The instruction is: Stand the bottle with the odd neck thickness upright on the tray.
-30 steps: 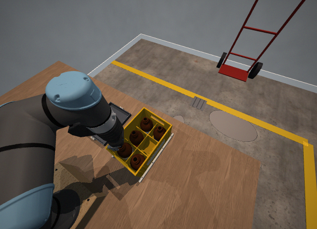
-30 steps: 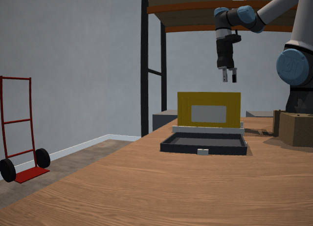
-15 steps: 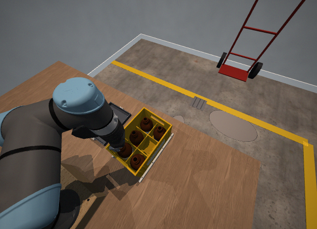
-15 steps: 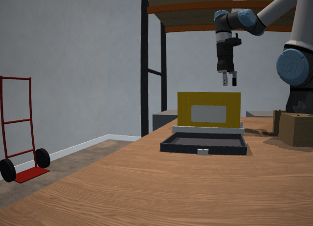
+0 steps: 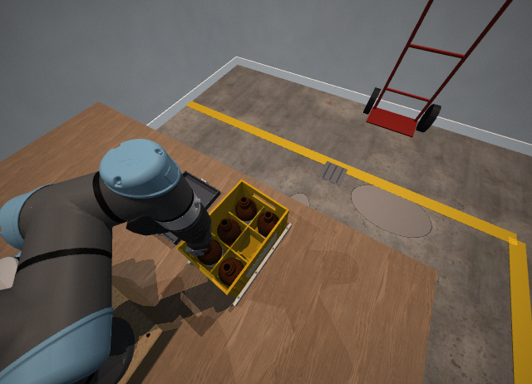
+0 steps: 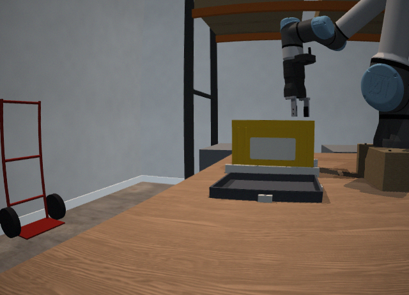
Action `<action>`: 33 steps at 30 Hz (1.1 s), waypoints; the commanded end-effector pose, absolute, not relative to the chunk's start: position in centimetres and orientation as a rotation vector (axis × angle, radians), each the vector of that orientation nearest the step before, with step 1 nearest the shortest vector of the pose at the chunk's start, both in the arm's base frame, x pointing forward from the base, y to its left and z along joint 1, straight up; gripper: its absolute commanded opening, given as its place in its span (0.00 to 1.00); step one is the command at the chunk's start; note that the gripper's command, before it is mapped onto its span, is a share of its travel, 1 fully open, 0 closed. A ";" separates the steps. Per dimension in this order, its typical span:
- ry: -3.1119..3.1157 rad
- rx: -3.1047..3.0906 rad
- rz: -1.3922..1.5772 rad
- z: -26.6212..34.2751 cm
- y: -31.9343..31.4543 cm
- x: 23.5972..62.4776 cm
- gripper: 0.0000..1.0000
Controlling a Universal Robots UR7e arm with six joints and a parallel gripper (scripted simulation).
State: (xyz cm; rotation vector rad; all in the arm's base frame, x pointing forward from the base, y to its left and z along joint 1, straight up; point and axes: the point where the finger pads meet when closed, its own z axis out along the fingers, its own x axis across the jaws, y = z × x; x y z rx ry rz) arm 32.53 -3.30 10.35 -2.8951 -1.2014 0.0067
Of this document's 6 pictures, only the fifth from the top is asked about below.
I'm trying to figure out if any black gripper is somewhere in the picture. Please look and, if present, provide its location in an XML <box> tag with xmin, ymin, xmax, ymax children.
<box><xmin>126</xmin><ymin>193</ymin><xmax>211</xmax><ymax>256</ymax></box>

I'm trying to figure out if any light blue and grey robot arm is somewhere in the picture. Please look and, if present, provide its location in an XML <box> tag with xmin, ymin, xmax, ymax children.
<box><xmin>0</xmin><ymin>139</ymin><xmax>194</xmax><ymax>384</ymax></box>

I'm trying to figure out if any brown bottle with blue label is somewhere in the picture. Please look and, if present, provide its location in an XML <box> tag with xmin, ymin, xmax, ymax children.
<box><xmin>257</xmin><ymin>211</ymin><xmax>279</xmax><ymax>238</ymax></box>

